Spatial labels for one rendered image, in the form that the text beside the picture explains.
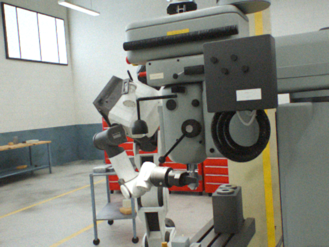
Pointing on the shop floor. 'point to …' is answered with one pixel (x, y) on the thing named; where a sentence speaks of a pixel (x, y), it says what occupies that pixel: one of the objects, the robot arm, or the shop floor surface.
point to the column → (304, 168)
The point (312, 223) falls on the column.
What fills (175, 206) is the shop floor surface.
